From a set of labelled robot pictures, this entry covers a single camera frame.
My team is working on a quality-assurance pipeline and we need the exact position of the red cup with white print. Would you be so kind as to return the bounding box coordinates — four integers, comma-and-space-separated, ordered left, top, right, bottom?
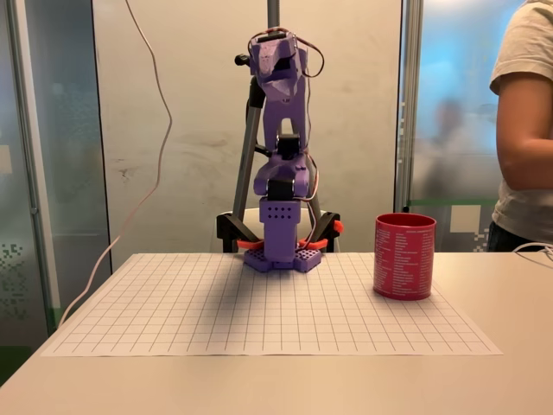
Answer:
373, 212, 437, 302

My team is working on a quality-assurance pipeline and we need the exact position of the black orange table clamp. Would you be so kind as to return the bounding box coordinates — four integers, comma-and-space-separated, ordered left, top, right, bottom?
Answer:
215, 210, 265, 254
302, 210, 346, 254

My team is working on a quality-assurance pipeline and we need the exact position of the white grid paper sheet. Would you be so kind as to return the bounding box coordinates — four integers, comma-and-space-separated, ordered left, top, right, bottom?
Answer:
41, 252, 505, 358

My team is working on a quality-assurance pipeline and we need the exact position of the person in beige t-shirt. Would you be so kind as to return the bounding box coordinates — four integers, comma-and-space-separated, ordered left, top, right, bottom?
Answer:
487, 0, 553, 252

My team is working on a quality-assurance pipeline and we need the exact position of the grey black camera tripod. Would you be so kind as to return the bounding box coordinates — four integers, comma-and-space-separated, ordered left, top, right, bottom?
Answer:
232, 0, 324, 226

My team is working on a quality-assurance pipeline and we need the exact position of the red white servo wire loop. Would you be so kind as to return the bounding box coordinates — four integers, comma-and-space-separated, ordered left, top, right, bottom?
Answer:
263, 27, 326, 80

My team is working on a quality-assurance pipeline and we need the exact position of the pink cable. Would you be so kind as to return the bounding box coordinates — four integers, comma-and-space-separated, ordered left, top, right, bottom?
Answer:
58, 0, 174, 328

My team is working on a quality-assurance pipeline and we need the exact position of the red white black servo wire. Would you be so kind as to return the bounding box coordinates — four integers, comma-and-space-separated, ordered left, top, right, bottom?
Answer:
301, 149, 322, 244

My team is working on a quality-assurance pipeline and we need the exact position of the grey metal frame post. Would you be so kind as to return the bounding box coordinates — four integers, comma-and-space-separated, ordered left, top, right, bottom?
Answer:
395, 0, 424, 214
6, 0, 61, 334

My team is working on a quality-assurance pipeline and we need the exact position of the thin white cable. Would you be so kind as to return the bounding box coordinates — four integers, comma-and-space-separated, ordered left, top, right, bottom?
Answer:
513, 240, 553, 263

